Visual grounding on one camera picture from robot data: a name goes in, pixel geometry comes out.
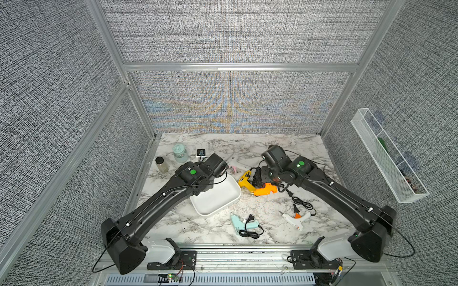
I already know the white pink glue gun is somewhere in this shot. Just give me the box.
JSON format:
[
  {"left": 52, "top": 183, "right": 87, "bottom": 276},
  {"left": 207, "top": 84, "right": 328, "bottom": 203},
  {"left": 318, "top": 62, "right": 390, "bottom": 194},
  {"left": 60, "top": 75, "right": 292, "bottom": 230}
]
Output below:
[{"left": 229, "top": 162, "right": 252, "bottom": 172}]

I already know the white storage box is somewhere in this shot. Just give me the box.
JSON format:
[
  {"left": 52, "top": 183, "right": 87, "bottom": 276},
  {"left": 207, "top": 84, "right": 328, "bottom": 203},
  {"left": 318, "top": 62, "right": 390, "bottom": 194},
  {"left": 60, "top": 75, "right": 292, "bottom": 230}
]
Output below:
[{"left": 190, "top": 175, "right": 242, "bottom": 217}]

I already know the yellow black glue gun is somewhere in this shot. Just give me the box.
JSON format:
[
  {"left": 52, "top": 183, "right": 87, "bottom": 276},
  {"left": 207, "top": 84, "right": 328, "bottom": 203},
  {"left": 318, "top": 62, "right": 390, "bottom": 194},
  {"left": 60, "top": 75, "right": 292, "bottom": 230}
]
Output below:
[{"left": 238, "top": 168, "right": 265, "bottom": 193}]

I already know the white orange glue gun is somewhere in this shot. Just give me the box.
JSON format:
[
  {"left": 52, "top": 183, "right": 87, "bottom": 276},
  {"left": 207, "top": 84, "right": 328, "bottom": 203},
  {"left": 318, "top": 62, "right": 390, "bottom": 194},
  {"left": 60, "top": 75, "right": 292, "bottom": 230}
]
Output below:
[{"left": 279, "top": 212, "right": 311, "bottom": 231}]

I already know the mint green glue gun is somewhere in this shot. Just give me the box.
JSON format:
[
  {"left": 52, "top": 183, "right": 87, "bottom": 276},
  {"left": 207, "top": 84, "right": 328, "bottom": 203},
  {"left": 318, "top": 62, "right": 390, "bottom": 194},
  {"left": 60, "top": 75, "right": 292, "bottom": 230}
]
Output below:
[{"left": 231, "top": 214, "right": 264, "bottom": 240}]

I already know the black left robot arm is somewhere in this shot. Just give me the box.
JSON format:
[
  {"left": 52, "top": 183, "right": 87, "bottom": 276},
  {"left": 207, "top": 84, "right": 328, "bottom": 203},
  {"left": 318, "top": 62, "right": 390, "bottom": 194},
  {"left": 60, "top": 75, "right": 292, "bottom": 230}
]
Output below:
[{"left": 101, "top": 153, "right": 228, "bottom": 275}]

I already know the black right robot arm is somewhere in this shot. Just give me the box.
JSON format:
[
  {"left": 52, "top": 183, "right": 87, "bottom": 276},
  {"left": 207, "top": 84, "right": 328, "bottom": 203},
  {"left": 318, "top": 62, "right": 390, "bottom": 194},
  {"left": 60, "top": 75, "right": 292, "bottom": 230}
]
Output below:
[{"left": 262, "top": 145, "right": 397, "bottom": 263}]

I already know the mint lid clear jar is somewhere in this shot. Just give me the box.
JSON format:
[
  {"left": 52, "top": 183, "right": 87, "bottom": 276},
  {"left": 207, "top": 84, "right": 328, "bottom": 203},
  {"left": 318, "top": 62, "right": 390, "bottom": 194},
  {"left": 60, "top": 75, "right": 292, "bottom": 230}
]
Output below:
[{"left": 172, "top": 143, "right": 188, "bottom": 163}]

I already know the black lid small jar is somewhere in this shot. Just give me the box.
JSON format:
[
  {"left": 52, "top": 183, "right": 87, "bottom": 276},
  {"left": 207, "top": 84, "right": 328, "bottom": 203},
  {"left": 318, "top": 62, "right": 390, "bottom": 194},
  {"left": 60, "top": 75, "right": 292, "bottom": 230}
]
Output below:
[{"left": 155, "top": 156, "right": 169, "bottom": 174}]

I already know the green item in basket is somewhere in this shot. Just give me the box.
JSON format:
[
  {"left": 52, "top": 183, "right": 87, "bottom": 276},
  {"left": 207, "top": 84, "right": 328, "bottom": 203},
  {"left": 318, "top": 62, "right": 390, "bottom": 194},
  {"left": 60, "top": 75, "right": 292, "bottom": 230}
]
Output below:
[{"left": 377, "top": 137, "right": 388, "bottom": 153}]

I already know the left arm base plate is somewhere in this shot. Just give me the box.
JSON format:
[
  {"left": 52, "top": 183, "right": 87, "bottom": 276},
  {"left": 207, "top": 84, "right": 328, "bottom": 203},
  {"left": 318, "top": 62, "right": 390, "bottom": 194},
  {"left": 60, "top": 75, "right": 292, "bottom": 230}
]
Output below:
[{"left": 147, "top": 250, "right": 198, "bottom": 271}]

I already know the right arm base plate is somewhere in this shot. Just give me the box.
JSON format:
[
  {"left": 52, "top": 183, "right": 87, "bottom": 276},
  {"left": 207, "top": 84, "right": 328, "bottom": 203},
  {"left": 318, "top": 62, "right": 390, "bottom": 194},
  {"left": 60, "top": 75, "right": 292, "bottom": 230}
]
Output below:
[{"left": 287, "top": 250, "right": 342, "bottom": 270}]

